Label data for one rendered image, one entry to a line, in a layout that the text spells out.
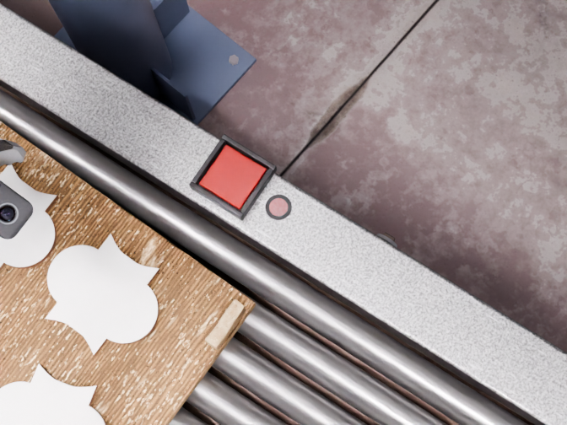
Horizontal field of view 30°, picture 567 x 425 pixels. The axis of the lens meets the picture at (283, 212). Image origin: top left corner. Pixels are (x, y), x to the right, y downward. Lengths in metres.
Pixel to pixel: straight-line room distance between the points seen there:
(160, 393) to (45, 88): 0.41
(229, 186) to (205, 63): 1.08
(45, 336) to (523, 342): 0.55
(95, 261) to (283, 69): 1.15
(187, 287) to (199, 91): 1.11
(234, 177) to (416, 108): 1.07
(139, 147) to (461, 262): 1.05
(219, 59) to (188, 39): 0.08
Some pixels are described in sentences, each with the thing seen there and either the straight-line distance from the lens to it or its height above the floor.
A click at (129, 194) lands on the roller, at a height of 0.92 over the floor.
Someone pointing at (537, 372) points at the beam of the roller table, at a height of 0.91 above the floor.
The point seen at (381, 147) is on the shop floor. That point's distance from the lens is 2.25.
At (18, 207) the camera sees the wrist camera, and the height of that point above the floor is 1.13.
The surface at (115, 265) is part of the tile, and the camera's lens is 1.24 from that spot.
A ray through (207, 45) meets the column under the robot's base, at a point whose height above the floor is 0.01.
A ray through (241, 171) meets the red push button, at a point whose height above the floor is 0.93.
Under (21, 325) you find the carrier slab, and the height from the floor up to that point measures 0.94.
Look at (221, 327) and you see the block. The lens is 1.20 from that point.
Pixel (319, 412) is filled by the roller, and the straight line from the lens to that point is 1.22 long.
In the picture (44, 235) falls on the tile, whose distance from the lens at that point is 1.27.
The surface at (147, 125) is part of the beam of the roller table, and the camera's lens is 1.32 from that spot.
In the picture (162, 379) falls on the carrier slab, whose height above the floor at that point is 0.94.
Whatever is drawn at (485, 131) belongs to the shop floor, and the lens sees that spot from 2.29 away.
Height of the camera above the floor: 2.14
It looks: 75 degrees down
